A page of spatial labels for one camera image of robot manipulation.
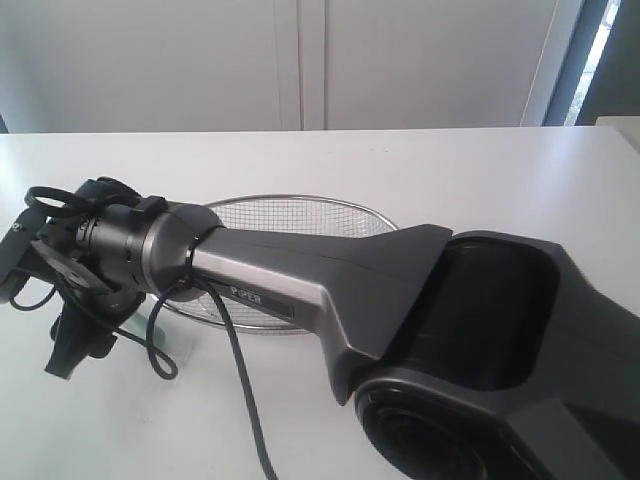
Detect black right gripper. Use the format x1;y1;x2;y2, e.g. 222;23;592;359
29;177;145;380

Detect teal handled vegetable peeler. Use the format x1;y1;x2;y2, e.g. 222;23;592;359
117;294;199;371

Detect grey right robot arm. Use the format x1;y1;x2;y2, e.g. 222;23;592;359
25;177;639;479

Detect white cabinet doors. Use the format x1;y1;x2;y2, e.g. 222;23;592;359
1;1;581;133

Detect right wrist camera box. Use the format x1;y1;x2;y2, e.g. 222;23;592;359
1;208;44;304

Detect oval wire mesh basket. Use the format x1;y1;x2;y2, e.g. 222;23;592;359
164;194;399;335

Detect window with dark frame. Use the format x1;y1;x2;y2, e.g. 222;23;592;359
542;1;639;126

